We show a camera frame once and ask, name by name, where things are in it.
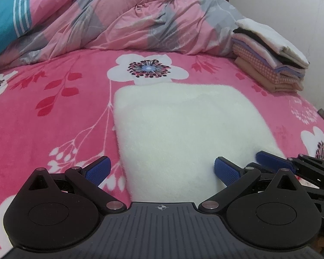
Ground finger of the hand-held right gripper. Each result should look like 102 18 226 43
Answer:
256 151 324 208

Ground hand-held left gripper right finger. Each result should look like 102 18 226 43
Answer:
199 156 297 212

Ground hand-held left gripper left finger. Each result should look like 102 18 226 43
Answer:
28 155 127 211

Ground white fuzzy sweater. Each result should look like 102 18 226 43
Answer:
113 82 289 203

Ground stack of folded clothes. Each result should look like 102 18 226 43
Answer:
232 18 310 94

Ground pink floral bed sheet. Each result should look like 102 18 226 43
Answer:
0 47 324 251

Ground pink grey floral quilt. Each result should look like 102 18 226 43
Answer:
0 0 249 69

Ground blue striped cartoon blanket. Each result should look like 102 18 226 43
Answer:
0 0 119 60

